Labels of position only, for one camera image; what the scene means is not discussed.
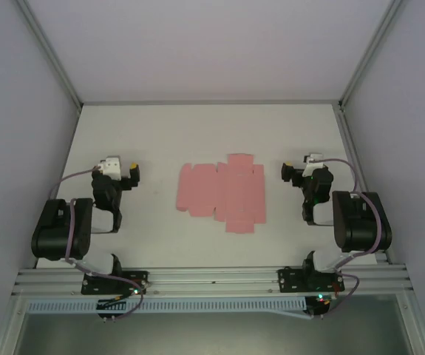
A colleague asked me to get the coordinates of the pink paper box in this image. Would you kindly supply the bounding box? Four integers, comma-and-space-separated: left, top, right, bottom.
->
176, 153, 268, 234

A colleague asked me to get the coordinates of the grey metal sheet panel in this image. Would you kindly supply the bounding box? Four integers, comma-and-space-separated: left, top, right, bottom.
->
16, 313, 418, 355

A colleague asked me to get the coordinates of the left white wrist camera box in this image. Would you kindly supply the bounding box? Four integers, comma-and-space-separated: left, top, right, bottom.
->
96, 155, 123, 181

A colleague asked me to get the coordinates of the aluminium table side rail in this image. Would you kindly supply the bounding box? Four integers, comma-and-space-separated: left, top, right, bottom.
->
336, 104, 396, 266

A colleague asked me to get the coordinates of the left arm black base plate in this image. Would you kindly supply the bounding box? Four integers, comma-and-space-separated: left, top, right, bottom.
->
81, 271, 150, 296

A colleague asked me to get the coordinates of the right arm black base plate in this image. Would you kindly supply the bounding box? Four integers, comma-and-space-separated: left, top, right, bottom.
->
277, 266, 345, 295

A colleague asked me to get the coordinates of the aluminium frame crossbar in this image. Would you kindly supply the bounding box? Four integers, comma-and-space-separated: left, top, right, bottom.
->
81, 98, 342, 107

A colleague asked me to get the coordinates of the aluminium mounting rail beam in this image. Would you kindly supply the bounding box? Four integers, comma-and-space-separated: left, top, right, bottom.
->
12, 262, 415, 297

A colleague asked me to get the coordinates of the white slotted cable duct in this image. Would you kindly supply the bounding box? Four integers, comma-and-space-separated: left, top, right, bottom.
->
27, 297, 309, 315

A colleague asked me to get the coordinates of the aluminium frame post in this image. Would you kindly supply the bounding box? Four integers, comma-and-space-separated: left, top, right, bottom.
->
14, 0, 84, 111
339, 0, 408, 111

